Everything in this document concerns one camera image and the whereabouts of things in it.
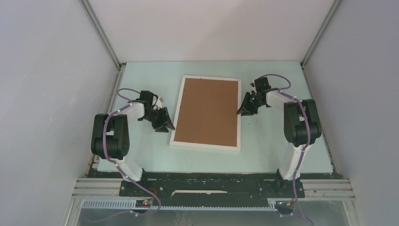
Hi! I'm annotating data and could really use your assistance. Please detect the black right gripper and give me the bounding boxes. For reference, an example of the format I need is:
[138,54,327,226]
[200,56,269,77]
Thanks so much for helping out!
[237,92,263,116]

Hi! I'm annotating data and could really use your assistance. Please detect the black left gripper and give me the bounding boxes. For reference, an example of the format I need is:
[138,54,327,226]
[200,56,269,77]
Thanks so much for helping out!
[141,107,175,134]

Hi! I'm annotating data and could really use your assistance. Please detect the brown backing board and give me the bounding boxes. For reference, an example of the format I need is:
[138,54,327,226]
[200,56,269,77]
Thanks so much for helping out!
[173,77,239,147]

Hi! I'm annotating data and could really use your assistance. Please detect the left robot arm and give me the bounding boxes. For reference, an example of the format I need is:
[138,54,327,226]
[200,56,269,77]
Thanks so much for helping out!
[91,90,175,196]

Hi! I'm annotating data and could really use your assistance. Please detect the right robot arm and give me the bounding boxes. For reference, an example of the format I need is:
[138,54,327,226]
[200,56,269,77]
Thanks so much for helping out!
[237,74,322,197]

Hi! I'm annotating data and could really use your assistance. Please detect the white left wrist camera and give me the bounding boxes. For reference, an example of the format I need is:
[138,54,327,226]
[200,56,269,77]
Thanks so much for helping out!
[156,97,163,108]

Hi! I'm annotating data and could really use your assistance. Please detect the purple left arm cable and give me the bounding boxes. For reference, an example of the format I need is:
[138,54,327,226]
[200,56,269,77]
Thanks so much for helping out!
[92,88,162,223]

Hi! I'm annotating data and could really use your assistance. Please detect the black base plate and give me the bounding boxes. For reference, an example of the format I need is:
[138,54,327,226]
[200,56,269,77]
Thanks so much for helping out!
[119,172,305,208]

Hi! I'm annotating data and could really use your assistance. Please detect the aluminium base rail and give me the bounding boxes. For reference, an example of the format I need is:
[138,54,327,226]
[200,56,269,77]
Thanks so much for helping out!
[64,178,365,226]

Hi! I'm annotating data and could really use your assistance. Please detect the aluminium corner rail right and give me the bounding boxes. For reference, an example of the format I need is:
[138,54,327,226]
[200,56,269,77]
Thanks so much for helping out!
[301,0,343,69]

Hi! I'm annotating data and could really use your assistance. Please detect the aluminium corner rail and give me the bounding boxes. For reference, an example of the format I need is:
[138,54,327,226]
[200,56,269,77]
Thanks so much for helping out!
[301,0,343,69]
[79,0,123,70]

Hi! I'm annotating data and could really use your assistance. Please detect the aluminium corner rail left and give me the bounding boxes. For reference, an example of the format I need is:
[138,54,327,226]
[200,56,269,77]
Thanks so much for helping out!
[79,0,123,70]

